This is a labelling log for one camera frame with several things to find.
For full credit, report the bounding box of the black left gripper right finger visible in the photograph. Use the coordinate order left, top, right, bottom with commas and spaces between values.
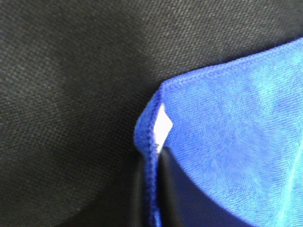
157, 147, 246, 227

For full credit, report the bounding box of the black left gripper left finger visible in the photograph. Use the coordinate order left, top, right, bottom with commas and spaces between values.
78, 152, 145, 227

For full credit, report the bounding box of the blue microfibre towel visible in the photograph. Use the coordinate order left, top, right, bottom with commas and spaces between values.
134, 38, 303, 227

